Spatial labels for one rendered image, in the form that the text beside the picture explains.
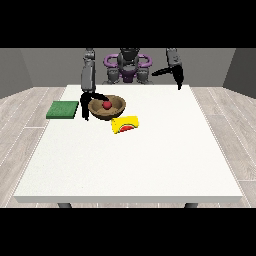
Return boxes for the brown wooden bowl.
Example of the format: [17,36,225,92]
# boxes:
[87,94,127,121]

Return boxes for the green square pad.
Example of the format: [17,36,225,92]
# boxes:
[45,100,80,120]

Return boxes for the grey robot trunk purple rings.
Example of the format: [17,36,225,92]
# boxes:
[102,48,154,86]

